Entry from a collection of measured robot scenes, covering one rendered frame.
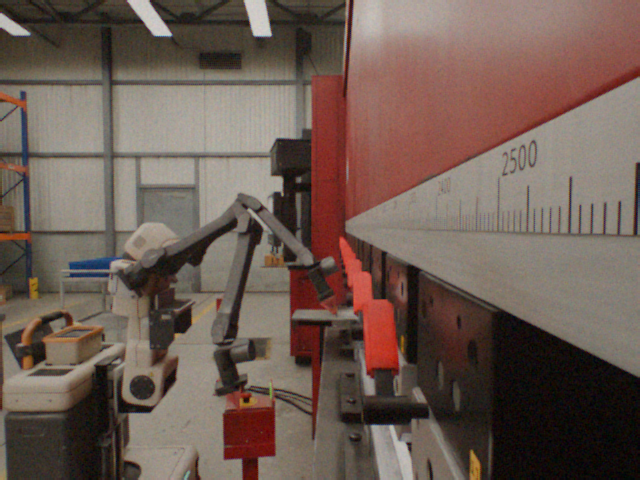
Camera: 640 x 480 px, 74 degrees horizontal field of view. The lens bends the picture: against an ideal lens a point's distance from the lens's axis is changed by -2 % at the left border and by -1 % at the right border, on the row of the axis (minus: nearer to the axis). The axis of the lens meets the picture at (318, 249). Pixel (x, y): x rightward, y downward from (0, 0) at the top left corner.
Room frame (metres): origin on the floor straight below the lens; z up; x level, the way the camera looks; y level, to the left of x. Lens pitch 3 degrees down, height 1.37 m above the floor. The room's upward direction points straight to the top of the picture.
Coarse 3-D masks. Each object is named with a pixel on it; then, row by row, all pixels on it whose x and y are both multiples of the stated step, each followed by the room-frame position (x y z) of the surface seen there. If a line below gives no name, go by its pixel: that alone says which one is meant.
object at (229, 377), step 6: (228, 366) 1.28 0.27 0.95; (234, 366) 1.30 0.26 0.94; (222, 372) 1.28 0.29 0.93; (228, 372) 1.28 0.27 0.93; (234, 372) 1.29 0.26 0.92; (222, 378) 1.29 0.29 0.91; (228, 378) 1.28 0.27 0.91; (234, 378) 1.29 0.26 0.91; (240, 378) 1.31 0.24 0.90; (246, 378) 1.30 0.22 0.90; (216, 384) 1.31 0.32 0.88; (222, 384) 1.29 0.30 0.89; (228, 384) 1.28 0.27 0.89; (234, 384) 1.28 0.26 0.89; (240, 384) 1.29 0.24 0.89; (216, 390) 1.27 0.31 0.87
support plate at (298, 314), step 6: (294, 312) 1.84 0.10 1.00; (300, 312) 1.84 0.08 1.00; (306, 312) 1.84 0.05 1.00; (312, 312) 1.84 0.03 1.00; (318, 312) 1.84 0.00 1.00; (324, 312) 1.84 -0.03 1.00; (330, 312) 1.84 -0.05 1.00; (294, 318) 1.73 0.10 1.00; (300, 318) 1.73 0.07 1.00; (306, 318) 1.73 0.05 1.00; (312, 318) 1.73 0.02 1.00; (318, 318) 1.73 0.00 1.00; (324, 318) 1.73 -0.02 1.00; (330, 318) 1.73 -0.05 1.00; (336, 318) 1.72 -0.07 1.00; (342, 318) 1.72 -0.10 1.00; (348, 318) 1.72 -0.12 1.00; (354, 318) 1.72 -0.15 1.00
